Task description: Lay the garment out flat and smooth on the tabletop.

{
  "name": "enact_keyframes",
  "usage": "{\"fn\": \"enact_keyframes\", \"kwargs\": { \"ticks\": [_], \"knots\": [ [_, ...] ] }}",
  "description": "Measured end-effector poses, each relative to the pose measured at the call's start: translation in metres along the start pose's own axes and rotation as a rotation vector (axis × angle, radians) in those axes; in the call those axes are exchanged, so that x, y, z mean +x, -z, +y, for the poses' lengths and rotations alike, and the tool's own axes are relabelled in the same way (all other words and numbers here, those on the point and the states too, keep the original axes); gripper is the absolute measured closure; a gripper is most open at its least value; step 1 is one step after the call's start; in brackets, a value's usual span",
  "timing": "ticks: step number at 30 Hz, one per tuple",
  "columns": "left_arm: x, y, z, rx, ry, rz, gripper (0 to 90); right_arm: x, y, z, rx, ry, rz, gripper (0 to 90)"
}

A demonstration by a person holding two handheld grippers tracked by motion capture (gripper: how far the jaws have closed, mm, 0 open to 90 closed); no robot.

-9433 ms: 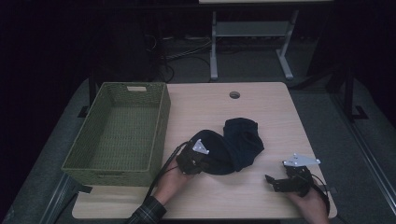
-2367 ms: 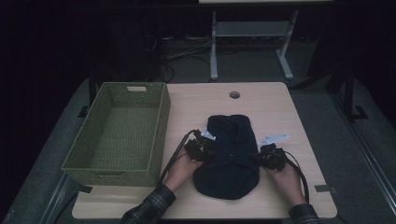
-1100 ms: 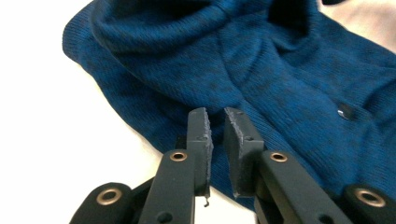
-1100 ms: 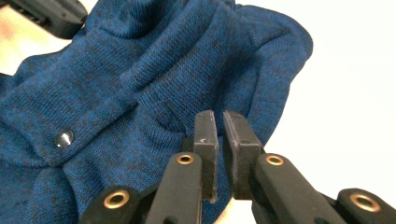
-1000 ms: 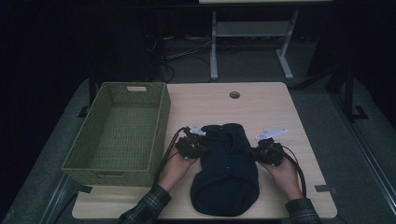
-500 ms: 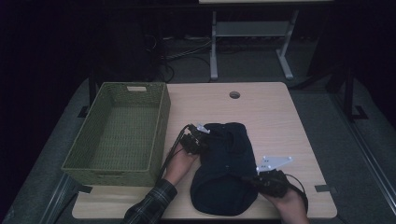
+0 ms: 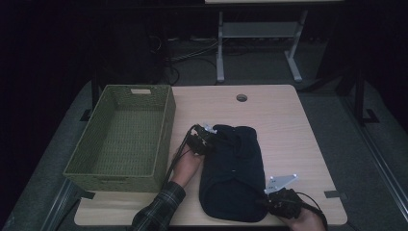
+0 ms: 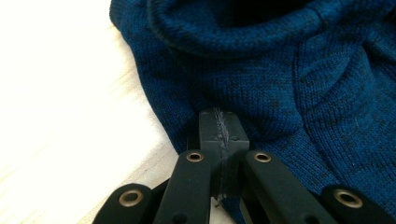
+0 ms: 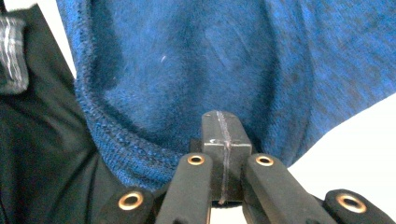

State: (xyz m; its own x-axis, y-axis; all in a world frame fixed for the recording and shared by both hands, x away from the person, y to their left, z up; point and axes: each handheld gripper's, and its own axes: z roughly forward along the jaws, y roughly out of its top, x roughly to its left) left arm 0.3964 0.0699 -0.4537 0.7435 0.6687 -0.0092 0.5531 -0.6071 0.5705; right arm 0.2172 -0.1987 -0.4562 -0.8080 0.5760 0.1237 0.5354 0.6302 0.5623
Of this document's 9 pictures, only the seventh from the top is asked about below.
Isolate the black stand leg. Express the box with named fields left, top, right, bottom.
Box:
left=79, top=71, right=101, bottom=122

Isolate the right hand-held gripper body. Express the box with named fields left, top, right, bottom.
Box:
left=264, top=173, right=304, bottom=221

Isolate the person's left hand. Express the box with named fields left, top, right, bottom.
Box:
left=171, top=148, right=204, bottom=188

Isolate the black metal stand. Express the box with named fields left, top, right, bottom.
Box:
left=336, top=62, right=381, bottom=127

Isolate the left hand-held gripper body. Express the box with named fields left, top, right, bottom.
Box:
left=185, top=122, right=219, bottom=157

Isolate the right hand-held gripper black cable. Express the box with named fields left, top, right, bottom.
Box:
left=295, top=192, right=329, bottom=231

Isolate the green woven basket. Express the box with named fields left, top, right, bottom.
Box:
left=63, top=84, right=177, bottom=193

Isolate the bundle of floor cables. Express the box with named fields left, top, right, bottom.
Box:
left=147, top=34, right=219, bottom=87

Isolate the dark navy garment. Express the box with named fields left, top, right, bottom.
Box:
left=198, top=124, right=269, bottom=223

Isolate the white metal desk frame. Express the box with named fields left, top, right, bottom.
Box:
left=216, top=10, right=309, bottom=84

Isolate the person's right hand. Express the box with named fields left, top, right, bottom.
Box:
left=281, top=208, right=327, bottom=231

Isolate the grey tape strip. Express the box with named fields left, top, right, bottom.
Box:
left=323, top=190, right=348, bottom=200

